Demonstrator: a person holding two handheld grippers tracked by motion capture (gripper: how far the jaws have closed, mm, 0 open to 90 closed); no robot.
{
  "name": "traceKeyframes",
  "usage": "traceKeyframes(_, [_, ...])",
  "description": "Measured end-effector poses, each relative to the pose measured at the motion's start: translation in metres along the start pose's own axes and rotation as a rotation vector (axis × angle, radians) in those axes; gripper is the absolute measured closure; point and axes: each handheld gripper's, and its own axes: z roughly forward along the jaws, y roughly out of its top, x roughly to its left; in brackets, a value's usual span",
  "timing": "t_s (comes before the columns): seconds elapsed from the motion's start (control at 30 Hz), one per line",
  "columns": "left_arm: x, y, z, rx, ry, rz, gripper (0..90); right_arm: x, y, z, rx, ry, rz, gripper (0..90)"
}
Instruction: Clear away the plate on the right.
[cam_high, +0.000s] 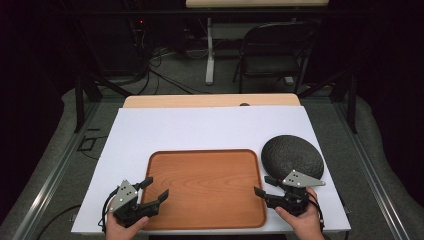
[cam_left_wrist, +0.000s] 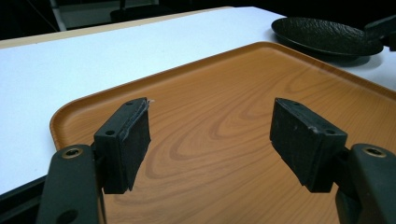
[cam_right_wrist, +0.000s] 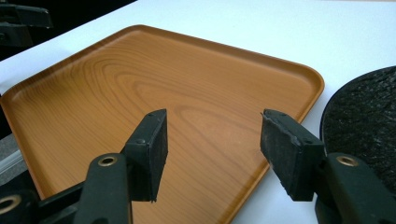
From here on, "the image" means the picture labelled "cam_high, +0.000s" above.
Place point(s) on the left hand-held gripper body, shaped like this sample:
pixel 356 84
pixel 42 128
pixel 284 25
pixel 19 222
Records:
pixel 124 200

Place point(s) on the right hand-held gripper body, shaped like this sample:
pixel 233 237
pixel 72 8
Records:
pixel 293 196

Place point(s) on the dark textured round plate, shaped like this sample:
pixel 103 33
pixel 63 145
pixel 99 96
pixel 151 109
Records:
pixel 290 153

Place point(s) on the brown wooden tray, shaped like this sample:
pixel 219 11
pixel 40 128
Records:
pixel 206 190

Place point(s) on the person's left hand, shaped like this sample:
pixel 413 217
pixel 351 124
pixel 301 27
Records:
pixel 120 231

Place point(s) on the person's right hand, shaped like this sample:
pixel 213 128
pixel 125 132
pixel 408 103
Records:
pixel 304 226

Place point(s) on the white board sheet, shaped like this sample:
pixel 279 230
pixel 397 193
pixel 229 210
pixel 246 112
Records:
pixel 186 130

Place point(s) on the white power strip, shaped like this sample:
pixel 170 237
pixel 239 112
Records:
pixel 288 80

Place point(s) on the black metal stand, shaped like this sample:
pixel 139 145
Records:
pixel 79 100
pixel 351 100

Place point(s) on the white desk leg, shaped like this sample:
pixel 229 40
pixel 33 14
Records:
pixel 210 56

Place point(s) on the black folding chair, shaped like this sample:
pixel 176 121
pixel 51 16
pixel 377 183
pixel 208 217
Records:
pixel 278 36

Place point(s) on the beige desk top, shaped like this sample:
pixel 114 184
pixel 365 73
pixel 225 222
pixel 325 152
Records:
pixel 256 3

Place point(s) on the aluminium floor rail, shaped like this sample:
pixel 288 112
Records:
pixel 60 170
pixel 370 166

